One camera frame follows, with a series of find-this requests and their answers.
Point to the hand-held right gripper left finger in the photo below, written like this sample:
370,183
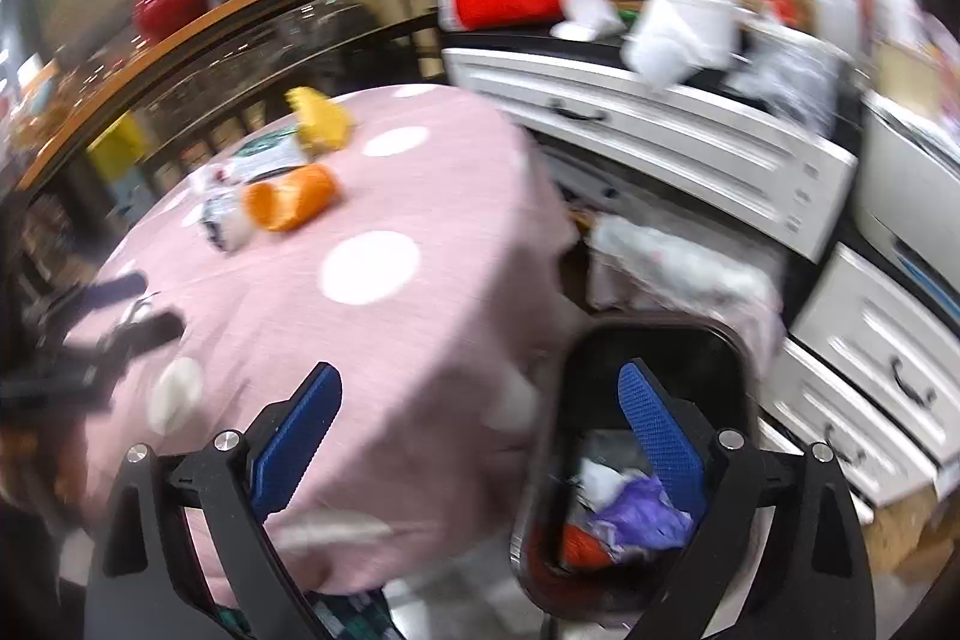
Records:
292,437

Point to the yellow sign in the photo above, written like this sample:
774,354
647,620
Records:
116,149

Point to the orange plastic cup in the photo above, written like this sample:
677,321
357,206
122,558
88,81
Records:
300,197

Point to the white printer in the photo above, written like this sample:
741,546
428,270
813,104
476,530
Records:
915,190

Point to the yellow wrapper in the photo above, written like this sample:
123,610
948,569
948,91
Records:
322,123

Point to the white paper cup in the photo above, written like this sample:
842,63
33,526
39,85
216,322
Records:
589,14

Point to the pink polka dot tablecloth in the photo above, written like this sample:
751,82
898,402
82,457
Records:
420,325

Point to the white lace cover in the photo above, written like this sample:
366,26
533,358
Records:
675,265

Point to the purple plastic bag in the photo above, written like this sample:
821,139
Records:
637,512

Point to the wooden counter rail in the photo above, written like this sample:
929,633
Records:
225,10

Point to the clear plastic wrapper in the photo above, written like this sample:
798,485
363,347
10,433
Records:
225,220

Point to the white toilet paper roll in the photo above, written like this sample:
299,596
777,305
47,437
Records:
675,36

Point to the white plastic bottle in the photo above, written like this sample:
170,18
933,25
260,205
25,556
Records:
896,6

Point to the dark brown trash bin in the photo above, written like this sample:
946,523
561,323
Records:
592,377

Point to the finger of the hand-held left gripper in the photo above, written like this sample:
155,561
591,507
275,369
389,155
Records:
142,332
112,291

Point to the clear plastic bag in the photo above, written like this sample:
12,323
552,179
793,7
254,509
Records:
787,78

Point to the orange net bag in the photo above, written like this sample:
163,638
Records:
581,546

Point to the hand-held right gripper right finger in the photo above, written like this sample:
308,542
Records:
664,430

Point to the green and white packet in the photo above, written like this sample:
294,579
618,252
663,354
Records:
266,156

